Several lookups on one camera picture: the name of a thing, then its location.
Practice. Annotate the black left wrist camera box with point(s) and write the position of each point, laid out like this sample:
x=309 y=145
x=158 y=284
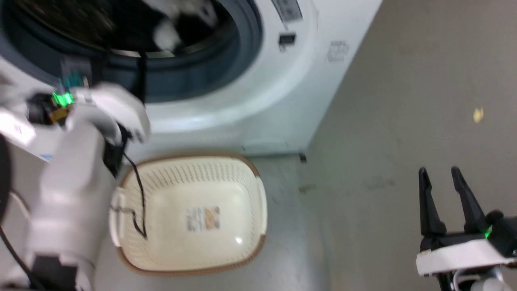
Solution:
x=40 y=108

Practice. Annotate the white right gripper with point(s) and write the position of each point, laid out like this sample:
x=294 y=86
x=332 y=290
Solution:
x=460 y=252

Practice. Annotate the white front-load washing machine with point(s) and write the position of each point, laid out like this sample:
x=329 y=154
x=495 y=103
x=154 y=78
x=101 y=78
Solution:
x=282 y=93

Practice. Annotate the cream plastic laundry basket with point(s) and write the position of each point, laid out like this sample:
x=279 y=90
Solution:
x=181 y=190

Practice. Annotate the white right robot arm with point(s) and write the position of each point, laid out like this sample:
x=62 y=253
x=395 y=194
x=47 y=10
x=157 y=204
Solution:
x=480 y=283

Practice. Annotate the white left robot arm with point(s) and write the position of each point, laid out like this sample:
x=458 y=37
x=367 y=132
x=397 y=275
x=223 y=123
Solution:
x=68 y=194

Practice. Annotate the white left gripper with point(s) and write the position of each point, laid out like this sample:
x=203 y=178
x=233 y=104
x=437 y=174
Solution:
x=113 y=107

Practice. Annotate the white cloth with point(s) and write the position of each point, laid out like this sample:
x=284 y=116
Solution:
x=169 y=34

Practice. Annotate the printed basket sticker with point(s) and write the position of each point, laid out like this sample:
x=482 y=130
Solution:
x=203 y=218

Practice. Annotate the grey washer label sticker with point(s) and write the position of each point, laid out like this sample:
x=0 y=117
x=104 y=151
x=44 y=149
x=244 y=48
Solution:
x=287 y=9

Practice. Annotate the small yellow floor scrap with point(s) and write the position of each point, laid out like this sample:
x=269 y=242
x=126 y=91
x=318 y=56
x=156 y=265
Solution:
x=478 y=115

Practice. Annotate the black washer foot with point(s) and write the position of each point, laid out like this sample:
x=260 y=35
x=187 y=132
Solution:
x=303 y=158

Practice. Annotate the grey rubber door seal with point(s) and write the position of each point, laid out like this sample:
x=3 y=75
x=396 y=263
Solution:
x=210 y=68

